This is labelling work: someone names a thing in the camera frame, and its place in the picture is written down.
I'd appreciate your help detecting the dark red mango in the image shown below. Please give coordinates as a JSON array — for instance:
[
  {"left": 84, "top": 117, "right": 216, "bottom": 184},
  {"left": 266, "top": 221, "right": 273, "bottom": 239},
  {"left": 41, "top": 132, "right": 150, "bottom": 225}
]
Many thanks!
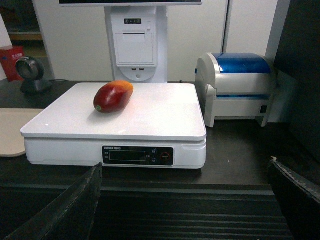
[{"left": 93, "top": 80, "right": 134, "bottom": 113}]

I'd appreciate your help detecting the beige plastic tray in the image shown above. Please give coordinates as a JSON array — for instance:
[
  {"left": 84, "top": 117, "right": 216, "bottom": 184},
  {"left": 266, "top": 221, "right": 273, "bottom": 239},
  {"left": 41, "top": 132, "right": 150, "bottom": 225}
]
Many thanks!
[{"left": 0, "top": 108, "right": 43, "bottom": 158}]

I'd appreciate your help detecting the wooden shelf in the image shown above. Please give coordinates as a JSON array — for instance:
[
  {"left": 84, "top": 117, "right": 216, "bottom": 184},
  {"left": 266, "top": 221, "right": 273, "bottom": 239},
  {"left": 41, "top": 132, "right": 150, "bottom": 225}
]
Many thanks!
[{"left": 0, "top": 0, "right": 43, "bottom": 41}]

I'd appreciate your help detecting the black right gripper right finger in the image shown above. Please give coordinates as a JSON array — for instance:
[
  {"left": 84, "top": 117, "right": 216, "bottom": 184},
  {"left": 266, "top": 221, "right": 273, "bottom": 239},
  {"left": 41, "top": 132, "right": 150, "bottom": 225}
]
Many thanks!
[{"left": 267, "top": 156, "right": 320, "bottom": 240}]

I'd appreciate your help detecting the black barcode scanner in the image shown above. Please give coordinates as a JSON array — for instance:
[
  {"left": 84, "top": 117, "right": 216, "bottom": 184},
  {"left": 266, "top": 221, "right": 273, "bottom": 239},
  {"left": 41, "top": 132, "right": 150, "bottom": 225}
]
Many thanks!
[{"left": 15, "top": 56, "right": 52, "bottom": 95}]

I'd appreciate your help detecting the black checkout counter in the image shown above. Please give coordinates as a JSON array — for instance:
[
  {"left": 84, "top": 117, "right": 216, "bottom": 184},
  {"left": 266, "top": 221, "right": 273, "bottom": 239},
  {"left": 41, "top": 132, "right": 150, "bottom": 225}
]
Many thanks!
[{"left": 0, "top": 80, "right": 320, "bottom": 240}]

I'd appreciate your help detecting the white blue label printer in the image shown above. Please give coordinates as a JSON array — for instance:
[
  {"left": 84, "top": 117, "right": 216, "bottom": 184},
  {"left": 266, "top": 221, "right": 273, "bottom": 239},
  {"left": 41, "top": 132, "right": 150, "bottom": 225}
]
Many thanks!
[{"left": 195, "top": 53, "right": 276, "bottom": 128}]

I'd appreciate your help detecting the red fire extinguisher box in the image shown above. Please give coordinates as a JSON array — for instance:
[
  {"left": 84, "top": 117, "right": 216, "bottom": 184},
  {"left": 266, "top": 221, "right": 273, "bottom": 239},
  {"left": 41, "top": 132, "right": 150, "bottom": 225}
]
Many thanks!
[{"left": 0, "top": 46, "right": 25, "bottom": 82}]

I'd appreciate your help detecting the white POS terminal stand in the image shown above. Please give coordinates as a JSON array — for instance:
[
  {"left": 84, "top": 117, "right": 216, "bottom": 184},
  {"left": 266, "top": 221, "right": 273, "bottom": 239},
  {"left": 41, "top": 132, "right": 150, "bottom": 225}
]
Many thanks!
[{"left": 59, "top": 0, "right": 203, "bottom": 83}]

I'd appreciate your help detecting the white checkout scale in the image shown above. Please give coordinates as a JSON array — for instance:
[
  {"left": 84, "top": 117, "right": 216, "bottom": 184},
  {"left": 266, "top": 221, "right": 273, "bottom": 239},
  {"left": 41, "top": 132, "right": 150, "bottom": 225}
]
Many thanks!
[{"left": 20, "top": 83, "right": 207, "bottom": 169}]

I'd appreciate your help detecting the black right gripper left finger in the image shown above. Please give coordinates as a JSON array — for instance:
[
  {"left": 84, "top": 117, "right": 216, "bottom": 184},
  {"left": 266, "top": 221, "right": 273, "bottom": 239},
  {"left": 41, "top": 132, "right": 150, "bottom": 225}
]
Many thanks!
[{"left": 5, "top": 163, "right": 103, "bottom": 240}]

